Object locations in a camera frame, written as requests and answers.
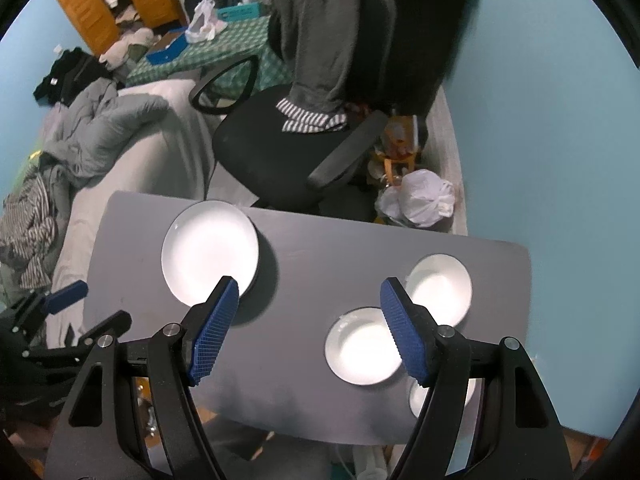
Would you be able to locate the teal box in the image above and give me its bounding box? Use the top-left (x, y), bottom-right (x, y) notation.
top-left (215, 2), bottom-right (263, 23)

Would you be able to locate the black hanging coat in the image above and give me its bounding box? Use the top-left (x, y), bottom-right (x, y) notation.
top-left (370, 0), bottom-right (476, 116)

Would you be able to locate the white bed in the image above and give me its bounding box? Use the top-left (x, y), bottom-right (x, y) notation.
top-left (47, 80), bottom-right (216, 331)

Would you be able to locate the small white plastic bag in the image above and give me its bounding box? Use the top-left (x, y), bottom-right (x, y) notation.
top-left (185, 0), bottom-right (218, 43)

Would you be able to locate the wooden wardrobe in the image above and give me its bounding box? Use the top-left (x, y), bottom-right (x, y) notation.
top-left (47, 0), bottom-right (188, 56)

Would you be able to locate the large white plastic bag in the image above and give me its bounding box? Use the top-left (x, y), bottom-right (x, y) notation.
top-left (376, 169), bottom-right (457, 228)

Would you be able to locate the blue flat box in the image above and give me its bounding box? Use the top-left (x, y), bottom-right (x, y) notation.
top-left (146, 30), bottom-right (190, 67)

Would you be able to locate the grey white striped cloth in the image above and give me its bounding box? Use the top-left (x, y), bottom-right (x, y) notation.
top-left (276, 99), bottom-right (348, 133)

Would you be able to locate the grey garment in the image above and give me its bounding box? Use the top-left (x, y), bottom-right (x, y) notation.
top-left (272, 0), bottom-right (373, 116)

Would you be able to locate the grey duvet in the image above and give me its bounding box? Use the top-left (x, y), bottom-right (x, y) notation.
top-left (40, 80), bottom-right (171, 191)

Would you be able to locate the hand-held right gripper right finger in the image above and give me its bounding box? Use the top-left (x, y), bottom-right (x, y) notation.
top-left (379, 276), bottom-right (576, 480)

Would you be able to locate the white bowl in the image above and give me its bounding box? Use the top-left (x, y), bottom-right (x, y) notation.
top-left (324, 306), bottom-right (406, 387)
top-left (402, 253), bottom-right (473, 328)
top-left (408, 375), bottom-right (478, 421)

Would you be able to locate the pile of beige clothes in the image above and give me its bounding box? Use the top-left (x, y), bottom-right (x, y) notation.
top-left (99, 27), bottom-right (156, 68)

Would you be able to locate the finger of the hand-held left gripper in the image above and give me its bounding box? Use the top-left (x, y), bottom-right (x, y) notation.
top-left (27, 310), bottom-right (133, 366)
top-left (7, 280), bottom-right (89, 331)

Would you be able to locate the white plate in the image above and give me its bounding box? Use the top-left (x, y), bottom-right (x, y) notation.
top-left (161, 200), bottom-right (261, 307)

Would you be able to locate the striped garment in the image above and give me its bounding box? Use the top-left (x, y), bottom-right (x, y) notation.
top-left (0, 165), bottom-right (58, 288)

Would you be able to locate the green checkered tablecloth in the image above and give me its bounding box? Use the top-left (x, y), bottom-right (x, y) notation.
top-left (125, 15), bottom-right (296, 106)

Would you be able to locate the yellow orange bag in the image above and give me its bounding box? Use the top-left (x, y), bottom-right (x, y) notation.
top-left (367, 112), bottom-right (421, 181)

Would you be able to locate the black office chair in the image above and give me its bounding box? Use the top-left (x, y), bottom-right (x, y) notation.
top-left (189, 0), bottom-right (398, 213)

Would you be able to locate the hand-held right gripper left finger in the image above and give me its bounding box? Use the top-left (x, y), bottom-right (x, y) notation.
top-left (44, 275), bottom-right (241, 480)

